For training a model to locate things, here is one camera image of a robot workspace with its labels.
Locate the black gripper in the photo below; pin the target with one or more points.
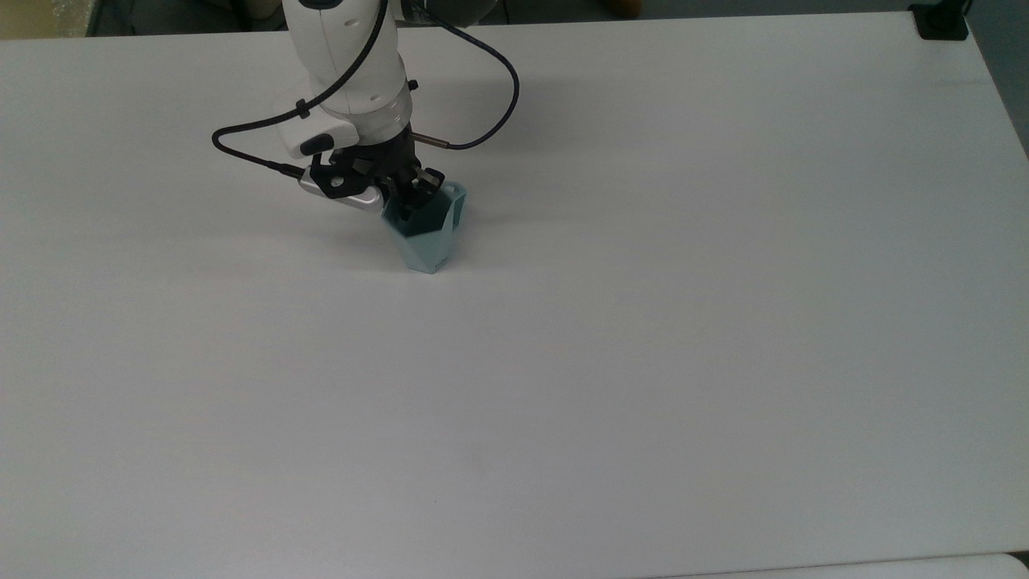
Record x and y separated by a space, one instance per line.
378 165

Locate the light teal faceted cup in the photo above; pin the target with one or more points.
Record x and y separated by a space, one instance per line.
428 235

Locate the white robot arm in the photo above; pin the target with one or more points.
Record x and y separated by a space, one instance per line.
346 64

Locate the person's bare hand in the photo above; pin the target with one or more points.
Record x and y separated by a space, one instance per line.
624 7

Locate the yellow board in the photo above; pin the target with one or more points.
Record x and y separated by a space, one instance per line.
44 18

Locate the black table clamp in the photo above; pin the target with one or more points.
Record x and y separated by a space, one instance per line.
940 21

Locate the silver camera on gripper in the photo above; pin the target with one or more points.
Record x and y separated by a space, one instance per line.
358 199

